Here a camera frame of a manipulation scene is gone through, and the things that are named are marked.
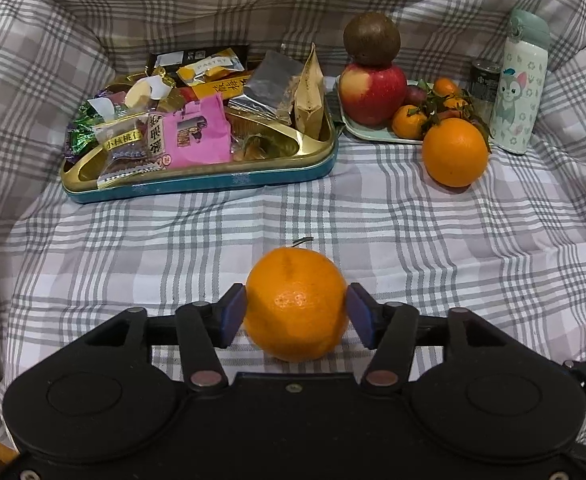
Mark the silver foil snack packet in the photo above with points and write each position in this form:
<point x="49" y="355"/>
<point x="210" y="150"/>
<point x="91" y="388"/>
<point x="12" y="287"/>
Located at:
<point x="268" y="85"/>

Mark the small dry twig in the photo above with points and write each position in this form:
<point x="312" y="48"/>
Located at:
<point x="303" y="242"/>

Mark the black snack box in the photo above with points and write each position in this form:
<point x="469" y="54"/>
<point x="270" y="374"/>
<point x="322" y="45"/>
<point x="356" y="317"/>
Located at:
<point x="165" y="60"/>

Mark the small purple fruit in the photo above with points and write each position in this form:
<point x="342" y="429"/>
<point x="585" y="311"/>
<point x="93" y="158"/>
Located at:
<point x="415" y="95"/>

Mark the yellow and white pastry packet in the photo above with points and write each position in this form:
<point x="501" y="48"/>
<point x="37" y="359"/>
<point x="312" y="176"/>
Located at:
<point x="210" y="67"/>

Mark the round dark brown fruit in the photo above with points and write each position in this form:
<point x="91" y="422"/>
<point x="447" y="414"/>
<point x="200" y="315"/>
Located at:
<point x="372" y="37"/>

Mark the small leafy mandarin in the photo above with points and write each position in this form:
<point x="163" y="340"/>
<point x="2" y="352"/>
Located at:
<point x="445" y="86"/>
<point x="408" y="122"/>
<point x="457" y="107"/>

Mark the red apple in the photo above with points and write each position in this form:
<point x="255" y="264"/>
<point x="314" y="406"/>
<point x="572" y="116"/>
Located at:
<point x="370" y="92"/>

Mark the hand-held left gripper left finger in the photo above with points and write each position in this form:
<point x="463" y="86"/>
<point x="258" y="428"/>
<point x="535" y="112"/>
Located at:
<point x="233" y="316"/>

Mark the clear cake packet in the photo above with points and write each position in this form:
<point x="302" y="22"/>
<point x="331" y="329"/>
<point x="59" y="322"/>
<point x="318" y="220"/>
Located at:
<point x="123" y="152"/>

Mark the pink snack packet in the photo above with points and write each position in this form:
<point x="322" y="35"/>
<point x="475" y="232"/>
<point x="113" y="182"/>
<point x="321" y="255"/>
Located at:
<point x="195" y="135"/>

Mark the dark drink can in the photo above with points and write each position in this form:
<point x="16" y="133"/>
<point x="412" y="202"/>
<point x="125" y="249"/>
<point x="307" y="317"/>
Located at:
<point x="485" y="87"/>

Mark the white crumpled wrapper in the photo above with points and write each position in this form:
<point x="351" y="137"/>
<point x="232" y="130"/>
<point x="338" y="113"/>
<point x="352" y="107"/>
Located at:
<point x="145" y="91"/>

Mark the orange striped snack packet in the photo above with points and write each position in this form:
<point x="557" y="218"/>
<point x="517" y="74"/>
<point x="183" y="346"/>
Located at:
<point x="223" y="89"/>

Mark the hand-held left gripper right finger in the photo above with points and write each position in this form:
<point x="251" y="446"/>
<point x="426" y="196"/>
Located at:
<point x="360" y="318"/>

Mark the gold and teal tin tray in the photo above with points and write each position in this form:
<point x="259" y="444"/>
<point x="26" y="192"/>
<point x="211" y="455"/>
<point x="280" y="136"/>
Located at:
<point x="273" y="172"/>

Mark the green candy wrapper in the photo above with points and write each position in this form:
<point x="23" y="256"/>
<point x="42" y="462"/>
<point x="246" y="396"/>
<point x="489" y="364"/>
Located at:
<point x="79" y="137"/>

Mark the white packet with black print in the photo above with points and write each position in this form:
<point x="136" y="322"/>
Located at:
<point x="155" y="135"/>

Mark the grey plaid blanket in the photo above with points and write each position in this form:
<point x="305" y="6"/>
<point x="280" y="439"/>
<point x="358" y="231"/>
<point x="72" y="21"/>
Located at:
<point x="123" y="240"/>

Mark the medium orange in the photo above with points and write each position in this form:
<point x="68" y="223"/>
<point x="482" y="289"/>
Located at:
<point x="455" y="152"/>

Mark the brown paper snack packet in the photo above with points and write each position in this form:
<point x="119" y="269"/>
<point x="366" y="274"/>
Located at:
<point x="309" y="92"/>

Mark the pale green plate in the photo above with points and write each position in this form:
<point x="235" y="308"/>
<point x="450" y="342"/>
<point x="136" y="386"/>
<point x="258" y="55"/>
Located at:
<point x="368" y="132"/>

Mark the white cartoon water bottle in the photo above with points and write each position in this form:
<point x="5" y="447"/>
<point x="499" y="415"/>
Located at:
<point x="515" y="90"/>

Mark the large orange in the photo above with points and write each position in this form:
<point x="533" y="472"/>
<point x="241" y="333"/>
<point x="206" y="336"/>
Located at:
<point x="295" y="305"/>

